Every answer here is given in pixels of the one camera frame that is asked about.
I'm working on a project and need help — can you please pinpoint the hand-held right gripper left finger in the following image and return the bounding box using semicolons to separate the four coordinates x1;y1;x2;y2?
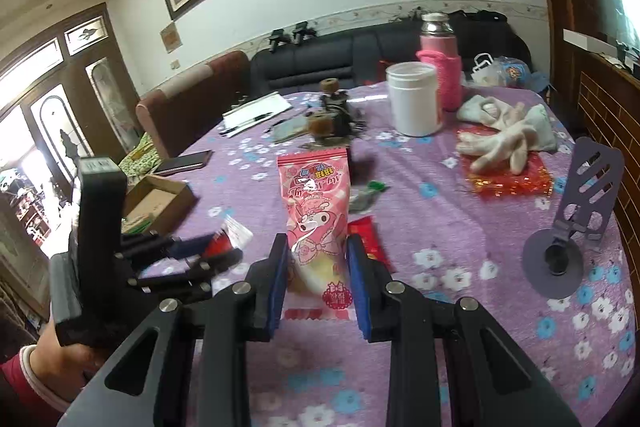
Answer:
57;232;290;427

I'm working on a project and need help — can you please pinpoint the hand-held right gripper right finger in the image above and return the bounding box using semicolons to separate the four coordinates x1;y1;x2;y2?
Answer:
346;233;583;427

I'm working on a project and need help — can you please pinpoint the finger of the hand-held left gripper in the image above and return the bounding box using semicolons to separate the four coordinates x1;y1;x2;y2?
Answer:
117;232;217;265
127;249;244;303

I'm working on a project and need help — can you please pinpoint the red snack packet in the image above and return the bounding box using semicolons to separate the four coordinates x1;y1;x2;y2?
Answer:
202;214;255;260
346;216;393;270

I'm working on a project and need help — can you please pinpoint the cardboard box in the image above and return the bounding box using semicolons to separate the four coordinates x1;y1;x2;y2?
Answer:
120;174;196;235

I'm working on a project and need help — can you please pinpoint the pink cartoon snack packet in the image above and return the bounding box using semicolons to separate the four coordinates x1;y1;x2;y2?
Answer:
276;147;357;322

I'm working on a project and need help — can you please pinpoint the person's left forearm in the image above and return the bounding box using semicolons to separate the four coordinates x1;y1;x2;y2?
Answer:
0;344;76;427

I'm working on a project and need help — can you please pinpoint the person's left hand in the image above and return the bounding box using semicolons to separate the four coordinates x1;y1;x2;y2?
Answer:
22;326;108;390

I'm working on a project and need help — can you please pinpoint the black phone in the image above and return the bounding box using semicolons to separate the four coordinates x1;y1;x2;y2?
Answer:
152;150;213;176

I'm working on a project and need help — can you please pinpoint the green floral cushion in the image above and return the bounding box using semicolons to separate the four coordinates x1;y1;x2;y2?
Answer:
119;132;163;180

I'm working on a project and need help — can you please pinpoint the green empty wrapper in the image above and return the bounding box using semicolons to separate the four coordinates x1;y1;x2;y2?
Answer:
348;181;390;214

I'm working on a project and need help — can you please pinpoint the purple floral tablecloth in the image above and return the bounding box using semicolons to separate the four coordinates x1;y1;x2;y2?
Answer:
115;84;636;427

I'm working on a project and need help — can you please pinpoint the brown upholstered chair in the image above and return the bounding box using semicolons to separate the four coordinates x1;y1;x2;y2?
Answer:
136;51;251;158

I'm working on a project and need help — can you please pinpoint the grey flat card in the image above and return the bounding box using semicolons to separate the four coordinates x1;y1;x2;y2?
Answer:
270;116;308;144

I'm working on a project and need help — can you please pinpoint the white notebook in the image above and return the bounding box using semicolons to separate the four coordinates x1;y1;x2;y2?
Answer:
221;92;293;136

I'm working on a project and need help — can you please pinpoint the wooden glass-panel door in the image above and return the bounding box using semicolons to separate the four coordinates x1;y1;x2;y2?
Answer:
0;3;146;188

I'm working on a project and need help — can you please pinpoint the dark round container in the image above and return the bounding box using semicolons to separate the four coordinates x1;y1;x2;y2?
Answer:
306;92;378;190

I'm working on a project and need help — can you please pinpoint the white plastic jar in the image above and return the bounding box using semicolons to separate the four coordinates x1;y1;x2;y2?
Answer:
385;62;444;138

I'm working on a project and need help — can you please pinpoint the red gold plastic bag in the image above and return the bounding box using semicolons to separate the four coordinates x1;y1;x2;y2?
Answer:
460;134;553;198

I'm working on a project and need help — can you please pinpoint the grey purple phone stand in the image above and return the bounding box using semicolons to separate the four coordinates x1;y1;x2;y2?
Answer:
522;137;626;299

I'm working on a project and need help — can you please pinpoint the black leather sofa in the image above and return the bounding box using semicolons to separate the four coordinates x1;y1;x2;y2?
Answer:
250;14;531;98

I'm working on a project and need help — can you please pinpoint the pink knit-sleeved thermos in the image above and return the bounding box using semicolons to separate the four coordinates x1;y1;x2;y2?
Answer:
416;12;463;112

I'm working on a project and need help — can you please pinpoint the white plastic bag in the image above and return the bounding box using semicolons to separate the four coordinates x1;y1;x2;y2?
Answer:
470;53;501;85

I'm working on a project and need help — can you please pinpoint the blue printed plastic bag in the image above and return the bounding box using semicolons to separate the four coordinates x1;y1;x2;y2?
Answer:
492;57;533;90

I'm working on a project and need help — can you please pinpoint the black bag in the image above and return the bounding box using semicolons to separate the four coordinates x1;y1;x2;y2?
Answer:
445;9;521;58

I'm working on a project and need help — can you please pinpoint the brick-pattern wooden cabinet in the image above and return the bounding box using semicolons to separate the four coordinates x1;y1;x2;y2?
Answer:
550;52;640;258

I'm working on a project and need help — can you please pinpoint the white flat box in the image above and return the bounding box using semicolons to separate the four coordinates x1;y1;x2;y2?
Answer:
562;28;608;52

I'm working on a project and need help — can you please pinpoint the small wall picture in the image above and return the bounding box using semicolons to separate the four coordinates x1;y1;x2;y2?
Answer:
160;22;181;54

